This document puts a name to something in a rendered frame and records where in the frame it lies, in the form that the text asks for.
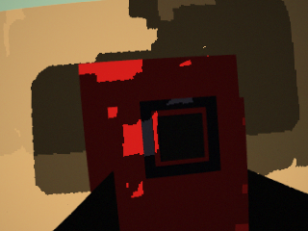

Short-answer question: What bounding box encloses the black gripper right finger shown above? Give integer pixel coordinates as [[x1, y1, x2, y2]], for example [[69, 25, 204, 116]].
[[247, 169, 308, 231]]

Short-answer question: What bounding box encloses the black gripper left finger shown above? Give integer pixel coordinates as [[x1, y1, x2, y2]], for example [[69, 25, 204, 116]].
[[54, 170, 120, 231]]

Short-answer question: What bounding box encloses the tan rectangular panel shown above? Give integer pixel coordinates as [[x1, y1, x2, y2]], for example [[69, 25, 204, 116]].
[[0, 0, 308, 231]]

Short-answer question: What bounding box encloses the red rectangular block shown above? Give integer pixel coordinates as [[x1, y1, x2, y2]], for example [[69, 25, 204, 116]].
[[78, 54, 249, 231]]

